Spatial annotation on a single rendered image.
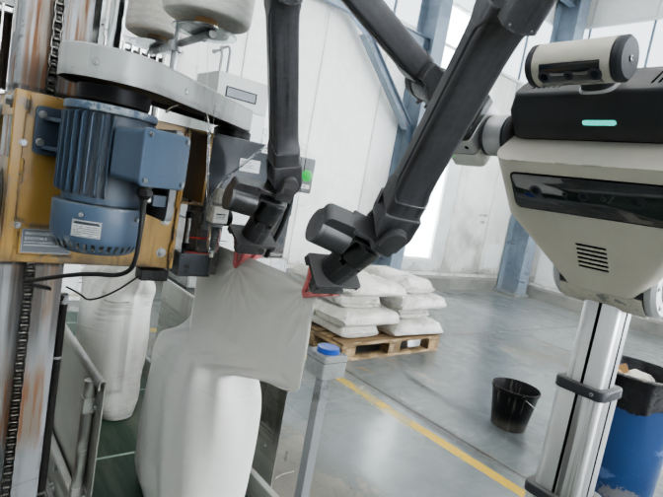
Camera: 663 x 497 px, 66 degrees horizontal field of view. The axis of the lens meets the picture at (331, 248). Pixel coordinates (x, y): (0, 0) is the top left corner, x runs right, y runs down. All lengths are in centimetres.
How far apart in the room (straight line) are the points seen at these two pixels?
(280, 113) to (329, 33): 553
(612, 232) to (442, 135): 48
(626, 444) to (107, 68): 269
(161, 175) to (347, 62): 586
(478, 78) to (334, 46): 591
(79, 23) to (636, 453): 279
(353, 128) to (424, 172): 598
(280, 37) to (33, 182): 53
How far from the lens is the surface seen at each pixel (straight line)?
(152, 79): 92
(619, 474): 301
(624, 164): 99
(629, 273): 112
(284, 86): 99
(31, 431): 130
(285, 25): 97
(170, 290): 235
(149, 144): 85
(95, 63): 90
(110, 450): 177
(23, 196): 109
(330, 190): 650
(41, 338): 122
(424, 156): 70
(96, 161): 92
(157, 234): 116
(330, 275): 87
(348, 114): 663
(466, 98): 66
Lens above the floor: 126
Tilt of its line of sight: 6 degrees down
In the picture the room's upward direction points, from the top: 10 degrees clockwise
